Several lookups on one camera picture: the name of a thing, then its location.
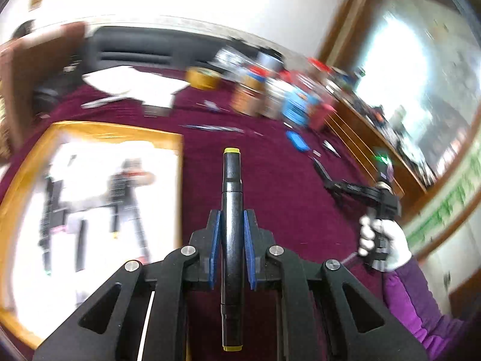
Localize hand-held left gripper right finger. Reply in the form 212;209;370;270
244;210;431;361

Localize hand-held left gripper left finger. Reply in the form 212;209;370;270
33;210;226;361

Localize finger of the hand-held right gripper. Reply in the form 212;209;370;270
325;180;374;193
331;190;372;207

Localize yellow-capped black marker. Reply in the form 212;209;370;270
220;148;246;352

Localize pink-capped black marker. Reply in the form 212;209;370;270
127;196;152;264

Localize green-capped black marker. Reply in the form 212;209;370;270
108;173;129;239

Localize teal-capped black marker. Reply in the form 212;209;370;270
39;175;65;276

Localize person's right forearm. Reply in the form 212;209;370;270
382;258;470;361

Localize person's right hand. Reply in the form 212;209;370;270
357;214;412;272

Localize silver nail clipper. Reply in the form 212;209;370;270
322;139;342;157

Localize maroon tablecloth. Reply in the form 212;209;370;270
0;66;425;361

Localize blue battery pack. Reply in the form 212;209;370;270
285;130;309;152

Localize pink thermos bottle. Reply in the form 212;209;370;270
308;103;336;131

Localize blue label clear jar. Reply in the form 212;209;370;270
282;85;320;126

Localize white canister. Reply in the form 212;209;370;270
263;79;290;119

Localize red-lid clear jar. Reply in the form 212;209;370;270
301;58;333;87

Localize clear blue pen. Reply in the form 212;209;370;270
179;123;246;134

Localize orange sauce jar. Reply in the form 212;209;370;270
230;73;264;116

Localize yellow tape roll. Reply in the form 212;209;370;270
187;66;222;91

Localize white pen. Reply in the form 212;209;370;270
82;97;126;109

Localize white paper sheets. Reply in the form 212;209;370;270
82;66;190;106

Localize black sofa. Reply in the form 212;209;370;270
84;26;230;73

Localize brown chair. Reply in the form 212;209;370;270
0;23;89;155

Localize wooden window frame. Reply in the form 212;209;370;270
317;0;481;260

